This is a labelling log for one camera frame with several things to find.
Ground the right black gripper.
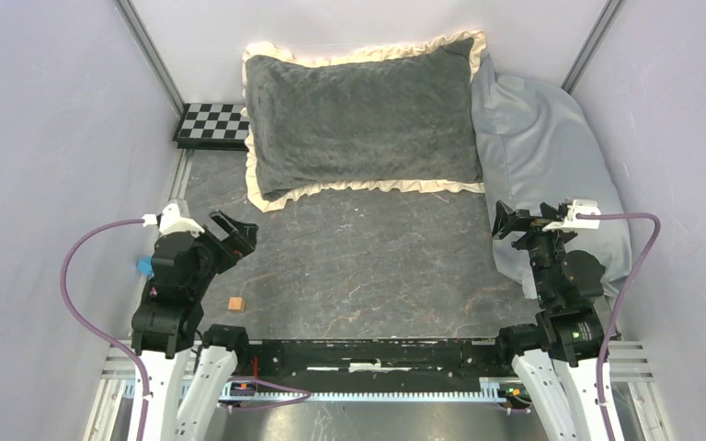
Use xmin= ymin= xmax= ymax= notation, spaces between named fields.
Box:
xmin=491 ymin=198 xmax=578 ymax=304

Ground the grey pillowcase with cream ruffle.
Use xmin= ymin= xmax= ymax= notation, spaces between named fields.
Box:
xmin=242 ymin=30 xmax=486 ymax=212

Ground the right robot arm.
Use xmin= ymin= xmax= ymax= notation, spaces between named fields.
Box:
xmin=492 ymin=199 xmax=622 ymax=440

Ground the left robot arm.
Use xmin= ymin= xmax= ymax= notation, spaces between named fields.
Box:
xmin=129 ymin=203 xmax=258 ymax=440

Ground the light blue-grey pillow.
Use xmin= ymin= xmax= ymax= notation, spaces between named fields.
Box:
xmin=471 ymin=53 xmax=632 ymax=299

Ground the small wooden cube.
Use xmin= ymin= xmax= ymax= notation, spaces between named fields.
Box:
xmin=227 ymin=297 xmax=246 ymax=312

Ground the small blue object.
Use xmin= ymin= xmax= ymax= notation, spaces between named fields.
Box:
xmin=136 ymin=256 xmax=154 ymax=278

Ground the black white checkerboard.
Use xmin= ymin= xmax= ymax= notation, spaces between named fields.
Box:
xmin=172 ymin=103 xmax=250 ymax=152

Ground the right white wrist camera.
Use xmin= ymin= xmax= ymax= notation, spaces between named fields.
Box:
xmin=542 ymin=198 xmax=601 ymax=232

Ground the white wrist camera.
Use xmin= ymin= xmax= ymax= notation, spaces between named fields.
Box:
xmin=542 ymin=198 xmax=601 ymax=232
xmin=156 ymin=198 xmax=205 ymax=237

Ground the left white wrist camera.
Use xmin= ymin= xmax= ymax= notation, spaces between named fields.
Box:
xmin=156 ymin=198 xmax=205 ymax=237

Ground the white toothed cable duct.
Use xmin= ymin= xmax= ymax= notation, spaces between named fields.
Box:
xmin=219 ymin=379 xmax=530 ymax=405

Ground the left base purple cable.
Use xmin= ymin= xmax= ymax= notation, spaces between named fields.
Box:
xmin=219 ymin=376 xmax=313 ymax=413

